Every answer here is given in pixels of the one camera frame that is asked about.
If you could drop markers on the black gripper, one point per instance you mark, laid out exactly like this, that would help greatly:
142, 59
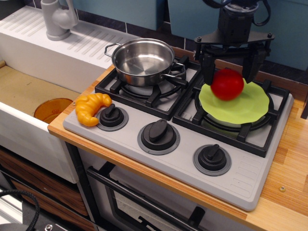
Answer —
234, 30

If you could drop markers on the red plastic apple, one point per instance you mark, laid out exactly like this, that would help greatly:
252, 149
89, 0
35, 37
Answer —
227, 84

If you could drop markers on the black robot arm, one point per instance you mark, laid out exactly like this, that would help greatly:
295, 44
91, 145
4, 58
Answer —
219, 52

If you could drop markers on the light green plate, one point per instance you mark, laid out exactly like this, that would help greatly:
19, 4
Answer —
251, 105

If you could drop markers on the stainless steel pot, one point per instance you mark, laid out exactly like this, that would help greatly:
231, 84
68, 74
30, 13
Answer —
145, 62

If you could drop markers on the black right stove knob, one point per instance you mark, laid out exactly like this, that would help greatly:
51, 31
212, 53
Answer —
212, 160

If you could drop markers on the black stove knob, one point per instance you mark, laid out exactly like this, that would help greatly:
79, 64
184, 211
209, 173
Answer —
112, 118
212, 160
158, 138

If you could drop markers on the grey toy stove top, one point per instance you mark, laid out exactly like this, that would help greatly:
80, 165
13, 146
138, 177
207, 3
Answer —
240, 186

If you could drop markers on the black middle stove knob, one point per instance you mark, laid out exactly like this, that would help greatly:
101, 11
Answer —
158, 138

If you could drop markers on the black left stove knob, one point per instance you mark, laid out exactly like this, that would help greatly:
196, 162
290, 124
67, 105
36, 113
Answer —
112, 118

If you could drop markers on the black left burner grate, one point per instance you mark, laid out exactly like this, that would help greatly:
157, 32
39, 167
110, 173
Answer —
161, 100

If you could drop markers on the black burner grate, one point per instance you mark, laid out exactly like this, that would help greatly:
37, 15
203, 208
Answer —
255, 138
161, 100

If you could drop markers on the black right burner grate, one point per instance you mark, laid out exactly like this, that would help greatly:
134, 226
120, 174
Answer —
255, 138

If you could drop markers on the yellow plastic croissant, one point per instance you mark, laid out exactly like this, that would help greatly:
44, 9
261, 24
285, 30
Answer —
88, 106

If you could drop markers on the grey toy faucet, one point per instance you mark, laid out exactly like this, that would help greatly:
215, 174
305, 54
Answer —
58, 21

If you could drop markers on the toy oven door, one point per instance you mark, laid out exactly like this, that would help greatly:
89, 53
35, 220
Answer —
137, 218

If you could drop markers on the orange sink drain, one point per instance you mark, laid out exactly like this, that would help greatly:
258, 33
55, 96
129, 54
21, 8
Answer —
50, 109

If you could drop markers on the white toy sink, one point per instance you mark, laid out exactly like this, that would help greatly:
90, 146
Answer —
34, 69

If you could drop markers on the wooden drawer fronts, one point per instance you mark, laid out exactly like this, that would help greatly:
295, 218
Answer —
56, 197

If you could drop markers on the black oven door handle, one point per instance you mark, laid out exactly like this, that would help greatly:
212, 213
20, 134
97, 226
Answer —
192, 224

